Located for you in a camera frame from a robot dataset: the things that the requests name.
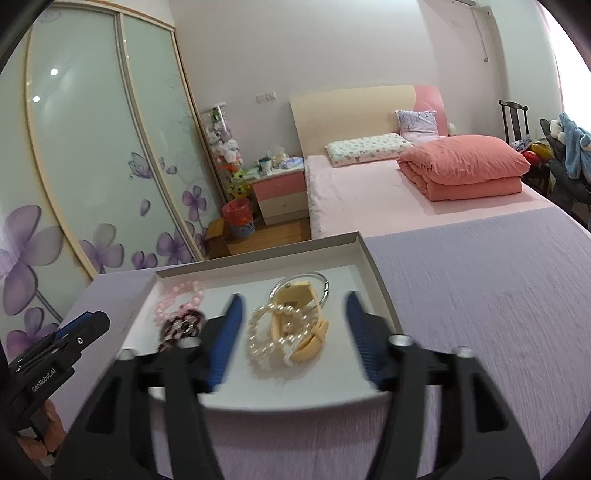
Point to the purple print pillow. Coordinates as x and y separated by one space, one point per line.
418 124

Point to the red waste bin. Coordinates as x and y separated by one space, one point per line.
238 217

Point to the person's left hand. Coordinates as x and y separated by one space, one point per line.
53 429

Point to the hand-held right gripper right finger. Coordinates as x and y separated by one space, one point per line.
364 344

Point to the pink and cream nightstand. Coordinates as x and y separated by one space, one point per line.
279 198

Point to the purple tablecloth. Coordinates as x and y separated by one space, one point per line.
461 286

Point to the clear tube of plush toys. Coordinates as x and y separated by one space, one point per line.
224 147

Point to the thin silver bangle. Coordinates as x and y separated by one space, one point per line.
327 288

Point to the small wooden stool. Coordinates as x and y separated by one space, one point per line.
216 230

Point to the bed with cream headboard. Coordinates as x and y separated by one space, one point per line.
351 198

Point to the white mug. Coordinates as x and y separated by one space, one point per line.
264 167

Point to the blue plush garment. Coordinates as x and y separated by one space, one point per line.
575 147

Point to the blue cloth bundle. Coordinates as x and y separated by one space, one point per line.
292 163

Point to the flower print sliding wardrobe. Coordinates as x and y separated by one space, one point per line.
83 161

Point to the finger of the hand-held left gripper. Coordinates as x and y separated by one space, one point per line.
85 332

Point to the cream yellow hair clip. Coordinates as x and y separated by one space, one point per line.
295 290

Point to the red yellow plush toy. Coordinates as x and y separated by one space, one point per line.
535 154

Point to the white air conditioner pipe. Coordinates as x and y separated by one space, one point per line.
482 37

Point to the grey cardboard box tray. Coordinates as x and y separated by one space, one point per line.
351 277

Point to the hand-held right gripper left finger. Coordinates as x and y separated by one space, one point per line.
226 344

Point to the dark wooden chair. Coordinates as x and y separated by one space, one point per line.
512 120

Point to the folded pink quilt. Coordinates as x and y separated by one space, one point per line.
461 161

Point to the floral white pillow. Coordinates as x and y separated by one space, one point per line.
364 150

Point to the white wall socket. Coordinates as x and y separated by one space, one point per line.
265 97

